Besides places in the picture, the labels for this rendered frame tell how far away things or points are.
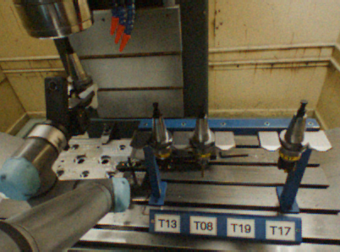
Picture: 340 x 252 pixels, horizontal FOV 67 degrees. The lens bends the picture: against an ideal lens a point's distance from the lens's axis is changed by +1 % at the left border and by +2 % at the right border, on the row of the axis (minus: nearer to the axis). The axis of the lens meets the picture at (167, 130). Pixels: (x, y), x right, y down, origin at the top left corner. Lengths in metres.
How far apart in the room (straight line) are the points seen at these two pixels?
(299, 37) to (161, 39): 0.79
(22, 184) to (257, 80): 1.39
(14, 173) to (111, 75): 0.79
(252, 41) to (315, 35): 0.31
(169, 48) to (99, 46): 0.30
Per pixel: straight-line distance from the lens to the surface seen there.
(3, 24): 1.88
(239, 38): 1.51
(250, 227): 0.84
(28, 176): 0.54
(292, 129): 0.66
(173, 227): 0.84
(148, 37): 1.10
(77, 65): 0.72
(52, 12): 0.62
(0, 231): 0.29
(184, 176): 0.99
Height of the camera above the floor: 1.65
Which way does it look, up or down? 39 degrees down
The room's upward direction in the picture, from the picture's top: 7 degrees counter-clockwise
